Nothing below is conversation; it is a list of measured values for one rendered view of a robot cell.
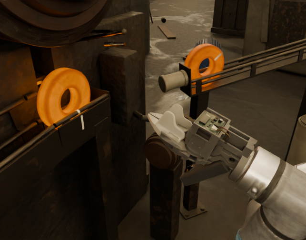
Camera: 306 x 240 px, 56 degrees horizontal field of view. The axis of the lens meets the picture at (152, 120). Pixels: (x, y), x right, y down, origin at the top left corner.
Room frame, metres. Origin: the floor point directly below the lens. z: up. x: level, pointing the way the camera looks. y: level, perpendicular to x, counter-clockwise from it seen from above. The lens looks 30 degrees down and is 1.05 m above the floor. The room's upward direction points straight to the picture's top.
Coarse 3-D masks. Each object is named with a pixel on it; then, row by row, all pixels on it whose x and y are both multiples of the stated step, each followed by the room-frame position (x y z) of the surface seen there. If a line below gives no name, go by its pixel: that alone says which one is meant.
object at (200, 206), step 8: (200, 96) 0.96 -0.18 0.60; (208, 96) 0.97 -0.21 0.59; (304, 96) 1.27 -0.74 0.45; (192, 104) 0.98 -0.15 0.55; (200, 104) 0.96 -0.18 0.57; (304, 104) 1.26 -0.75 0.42; (192, 112) 0.98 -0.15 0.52; (200, 112) 0.96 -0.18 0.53; (304, 112) 1.25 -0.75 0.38; (296, 120) 1.27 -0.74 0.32; (192, 184) 0.96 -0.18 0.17; (184, 192) 0.99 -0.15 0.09; (192, 192) 0.96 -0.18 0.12; (184, 200) 0.99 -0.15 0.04; (192, 200) 0.96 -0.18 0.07; (184, 208) 0.97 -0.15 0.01; (192, 208) 0.96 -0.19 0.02; (200, 208) 0.97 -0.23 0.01; (184, 216) 0.92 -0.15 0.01; (192, 216) 0.92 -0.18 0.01
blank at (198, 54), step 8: (200, 48) 0.96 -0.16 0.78; (208, 48) 0.97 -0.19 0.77; (216, 48) 0.99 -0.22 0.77; (192, 56) 0.95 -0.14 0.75; (200, 56) 0.96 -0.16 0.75; (208, 56) 0.98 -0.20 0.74; (216, 56) 0.99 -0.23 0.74; (184, 64) 0.97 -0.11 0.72; (192, 64) 0.95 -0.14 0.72; (216, 64) 0.99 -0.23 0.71; (192, 72) 0.95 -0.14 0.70; (208, 72) 0.99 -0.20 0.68
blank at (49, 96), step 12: (60, 72) 0.63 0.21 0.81; (72, 72) 0.66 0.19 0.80; (48, 84) 0.60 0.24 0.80; (60, 84) 0.62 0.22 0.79; (72, 84) 0.65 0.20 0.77; (84, 84) 0.69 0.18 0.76; (48, 96) 0.58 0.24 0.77; (60, 96) 0.61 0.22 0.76; (72, 96) 0.68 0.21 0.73; (84, 96) 0.68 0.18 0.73; (48, 108) 0.58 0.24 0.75; (60, 108) 0.61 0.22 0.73; (72, 108) 0.65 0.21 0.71; (48, 120) 0.57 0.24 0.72
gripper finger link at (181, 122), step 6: (174, 108) 0.51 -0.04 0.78; (180, 108) 0.51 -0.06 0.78; (156, 114) 0.53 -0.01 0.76; (174, 114) 0.51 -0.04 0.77; (180, 114) 0.51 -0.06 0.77; (180, 120) 0.51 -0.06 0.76; (186, 120) 0.50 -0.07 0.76; (180, 126) 0.51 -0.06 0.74; (186, 126) 0.50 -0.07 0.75; (186, 132) 0.50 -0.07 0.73
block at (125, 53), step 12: (120, 48) 0.88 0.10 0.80; (108, 60) 0.82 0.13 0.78; (120, 60) 0.80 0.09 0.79; (132, 60) 0.83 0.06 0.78; (108, 72) 0.82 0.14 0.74; (120, 72) 0.80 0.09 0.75; (132, 72) 0.82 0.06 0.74; (108, 84) 0.83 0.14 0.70; (120, 84) 0.80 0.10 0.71; (132, 84) 0.82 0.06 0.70; (120, 96) 0.80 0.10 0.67; (132, 96) 0.82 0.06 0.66; (120, 108) 0.80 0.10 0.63; (132, 108) 0.82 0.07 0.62; (120, 120) 0.81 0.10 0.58; (132, 120) 0.81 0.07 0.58
